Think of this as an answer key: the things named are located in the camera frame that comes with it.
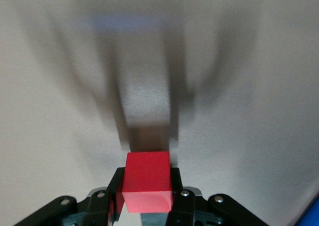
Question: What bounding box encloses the blue plastic storage bin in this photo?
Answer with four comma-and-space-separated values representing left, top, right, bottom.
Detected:
293, 195, 319, 226

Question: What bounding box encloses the red cube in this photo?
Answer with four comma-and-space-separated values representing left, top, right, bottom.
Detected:
121, 151, 174, 214

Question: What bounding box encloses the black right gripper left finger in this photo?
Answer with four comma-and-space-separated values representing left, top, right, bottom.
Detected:
14, 167, 126, 226

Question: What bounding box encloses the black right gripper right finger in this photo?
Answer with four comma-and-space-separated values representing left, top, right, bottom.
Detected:
165, 167, 270, 226

